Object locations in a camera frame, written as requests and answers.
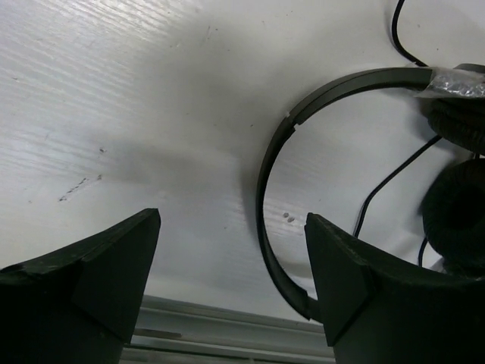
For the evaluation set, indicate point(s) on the aluminium table rail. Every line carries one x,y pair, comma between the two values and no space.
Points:
178,327

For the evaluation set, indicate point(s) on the black taped headphones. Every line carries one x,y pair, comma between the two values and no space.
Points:
417,77

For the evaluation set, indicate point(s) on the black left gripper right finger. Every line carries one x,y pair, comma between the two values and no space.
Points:
377,308

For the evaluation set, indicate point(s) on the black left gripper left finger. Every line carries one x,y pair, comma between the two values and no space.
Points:
79,303

